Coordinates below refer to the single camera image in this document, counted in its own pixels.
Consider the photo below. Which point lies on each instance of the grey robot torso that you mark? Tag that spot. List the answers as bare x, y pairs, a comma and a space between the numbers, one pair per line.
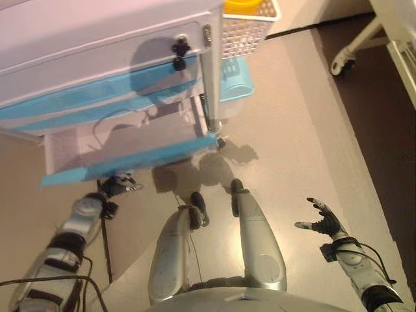
243, 302

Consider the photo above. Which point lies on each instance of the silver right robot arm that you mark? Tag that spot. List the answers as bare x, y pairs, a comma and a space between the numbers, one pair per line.
354, 260

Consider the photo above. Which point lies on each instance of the yellow sharps container red lid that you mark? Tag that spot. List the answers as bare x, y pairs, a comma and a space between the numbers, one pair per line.
240, 6

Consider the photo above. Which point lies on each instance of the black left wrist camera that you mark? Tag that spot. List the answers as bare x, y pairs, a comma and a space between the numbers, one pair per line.
110, 210

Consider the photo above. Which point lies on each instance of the grey robot leg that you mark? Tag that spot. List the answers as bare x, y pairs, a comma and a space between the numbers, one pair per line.
170, 253
260, 247

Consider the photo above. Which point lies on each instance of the slim blue-front cart drawer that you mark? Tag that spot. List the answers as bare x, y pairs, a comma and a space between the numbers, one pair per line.
65, 97
48, 120

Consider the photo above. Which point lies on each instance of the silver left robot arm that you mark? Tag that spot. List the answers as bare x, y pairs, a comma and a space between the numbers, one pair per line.
65, 240

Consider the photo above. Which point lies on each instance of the bed caster wheel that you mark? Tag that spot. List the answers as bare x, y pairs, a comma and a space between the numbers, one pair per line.
343, 63

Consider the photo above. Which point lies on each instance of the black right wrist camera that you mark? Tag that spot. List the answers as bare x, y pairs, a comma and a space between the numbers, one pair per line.
328, 253

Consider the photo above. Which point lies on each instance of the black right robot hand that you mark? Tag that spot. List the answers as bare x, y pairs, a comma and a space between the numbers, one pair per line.
328, 224

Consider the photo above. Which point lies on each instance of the black cart lock keys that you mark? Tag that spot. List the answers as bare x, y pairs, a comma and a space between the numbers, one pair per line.
180, 52

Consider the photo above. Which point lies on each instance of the white medical cart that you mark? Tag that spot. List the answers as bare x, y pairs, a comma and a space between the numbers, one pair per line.
97, 32

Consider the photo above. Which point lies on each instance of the blue-lid waste bin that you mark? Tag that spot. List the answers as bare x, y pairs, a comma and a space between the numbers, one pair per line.
235, 86

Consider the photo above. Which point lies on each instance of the grey right robot leg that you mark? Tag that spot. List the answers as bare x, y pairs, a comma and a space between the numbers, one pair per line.
260, 247

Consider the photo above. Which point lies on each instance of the cart caster wheel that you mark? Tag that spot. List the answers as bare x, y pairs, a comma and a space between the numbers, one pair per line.
221, 142

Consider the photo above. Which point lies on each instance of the large blue-front cart drawer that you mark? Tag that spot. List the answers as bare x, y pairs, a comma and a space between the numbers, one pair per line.
130, 162

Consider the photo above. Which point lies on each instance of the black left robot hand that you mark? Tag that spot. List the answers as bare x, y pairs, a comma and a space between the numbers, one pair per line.
115, 186

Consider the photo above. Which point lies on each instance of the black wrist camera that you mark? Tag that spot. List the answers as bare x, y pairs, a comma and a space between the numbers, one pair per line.
328, 253
110, 210

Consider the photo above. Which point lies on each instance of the grey left robot leg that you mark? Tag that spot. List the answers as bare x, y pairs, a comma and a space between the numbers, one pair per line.
170, 253

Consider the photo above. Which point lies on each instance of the white mesh basket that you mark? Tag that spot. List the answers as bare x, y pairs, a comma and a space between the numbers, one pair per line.
242, 39

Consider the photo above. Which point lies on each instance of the white hospital bed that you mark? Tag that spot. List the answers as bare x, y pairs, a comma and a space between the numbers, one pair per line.
399, 32

